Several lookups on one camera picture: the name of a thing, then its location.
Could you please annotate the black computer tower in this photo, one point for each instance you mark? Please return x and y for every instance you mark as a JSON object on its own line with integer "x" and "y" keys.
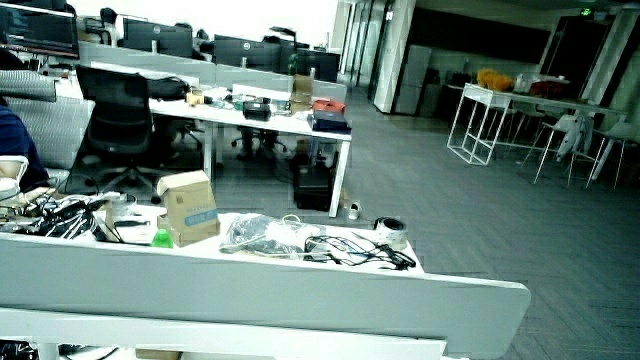
{"x": 313, "y": 185}

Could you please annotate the white shoe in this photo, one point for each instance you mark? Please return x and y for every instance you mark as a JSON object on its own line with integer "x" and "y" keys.
{"x": 354, "y": 210}

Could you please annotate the red box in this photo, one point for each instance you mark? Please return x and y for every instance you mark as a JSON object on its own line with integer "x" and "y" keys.
{"x": 328, "y": 105}

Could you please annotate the grey tape roll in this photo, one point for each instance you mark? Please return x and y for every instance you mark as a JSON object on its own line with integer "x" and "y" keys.
{"x": 390, "y": 231}

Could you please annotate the tall brown cardboard box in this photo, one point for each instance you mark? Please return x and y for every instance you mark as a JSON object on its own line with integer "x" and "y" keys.
{"x": 302, "y": 90}

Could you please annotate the black device on desk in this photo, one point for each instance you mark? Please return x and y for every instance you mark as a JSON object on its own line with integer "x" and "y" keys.
{"x": 257, "y": 110}

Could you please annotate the white office desk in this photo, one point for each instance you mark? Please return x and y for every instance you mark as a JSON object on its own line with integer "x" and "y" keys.
{"x": 235, "y": 118}

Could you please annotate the black computer monitor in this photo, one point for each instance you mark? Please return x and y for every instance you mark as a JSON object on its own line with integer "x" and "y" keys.
{"x": 246, "y": 52}
{"x": 157, "y": 37}
{"x": 40, "y": 30}
{"x": 315, "y": 64}

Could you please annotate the open cardboard box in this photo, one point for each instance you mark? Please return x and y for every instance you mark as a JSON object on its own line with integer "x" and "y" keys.
{"x": 190, "y": 205}

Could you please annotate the white cabinet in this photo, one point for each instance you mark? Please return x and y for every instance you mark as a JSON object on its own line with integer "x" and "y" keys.
{"x": 412, "y": 80}

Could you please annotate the white desk partition panel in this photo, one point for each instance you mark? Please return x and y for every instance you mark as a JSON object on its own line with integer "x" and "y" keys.
{"x": 240, "y": 295}

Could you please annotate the grey desk divider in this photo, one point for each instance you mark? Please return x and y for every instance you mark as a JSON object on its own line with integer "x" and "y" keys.
{"x": 200, "y": 67}

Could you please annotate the green bottle cap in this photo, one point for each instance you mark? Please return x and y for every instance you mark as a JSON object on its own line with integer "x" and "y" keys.
{"x": 162, "y": 239}

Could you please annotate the black bag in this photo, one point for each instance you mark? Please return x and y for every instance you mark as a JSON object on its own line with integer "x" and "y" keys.
{"x": 167, "y": 88}

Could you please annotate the white high table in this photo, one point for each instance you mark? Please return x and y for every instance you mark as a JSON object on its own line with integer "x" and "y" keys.
{"x": 480, "y": 95}

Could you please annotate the yellow plush toy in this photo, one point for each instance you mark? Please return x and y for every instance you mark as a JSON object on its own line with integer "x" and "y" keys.
{"x": 493, "y": 79}

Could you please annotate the black mesh office chair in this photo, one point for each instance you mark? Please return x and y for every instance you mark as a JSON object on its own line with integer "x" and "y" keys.
{"x": 119, "y": 120}

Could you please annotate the white bar stool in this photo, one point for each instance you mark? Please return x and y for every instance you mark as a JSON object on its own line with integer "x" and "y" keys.
{"x": 612, "y": 137}
{"x": 555, "y": 135}

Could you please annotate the white garment on stool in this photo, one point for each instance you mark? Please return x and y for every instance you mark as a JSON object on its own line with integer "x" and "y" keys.
{"x": 575, "y": 132}

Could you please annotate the grey woven chair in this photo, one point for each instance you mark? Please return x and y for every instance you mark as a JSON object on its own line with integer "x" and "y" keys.
{"x": 40, "y": 117}

